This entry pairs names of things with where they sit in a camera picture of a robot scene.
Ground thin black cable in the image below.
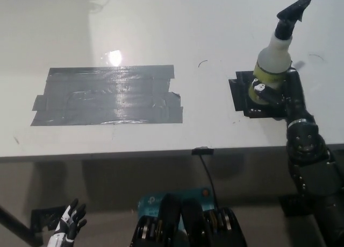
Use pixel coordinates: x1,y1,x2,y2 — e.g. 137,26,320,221
197,153,217,208

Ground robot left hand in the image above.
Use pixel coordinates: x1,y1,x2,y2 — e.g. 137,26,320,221
46,198,88,247

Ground small black tape square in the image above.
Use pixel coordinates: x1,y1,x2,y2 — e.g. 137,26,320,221
228,69,293,120

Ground large grey tape patch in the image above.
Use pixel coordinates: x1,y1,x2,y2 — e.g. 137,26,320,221
30,65,184,127

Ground white spray bottle green label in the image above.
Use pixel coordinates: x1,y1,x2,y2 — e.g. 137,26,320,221
248,0,313,105

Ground teal router box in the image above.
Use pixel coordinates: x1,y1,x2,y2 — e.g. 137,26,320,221
137,187,216,233

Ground black diagonal metal bar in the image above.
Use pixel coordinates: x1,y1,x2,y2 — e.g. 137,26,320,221
0,203,44,245

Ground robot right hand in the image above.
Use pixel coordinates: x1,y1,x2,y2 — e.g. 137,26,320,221
248,68,307,121

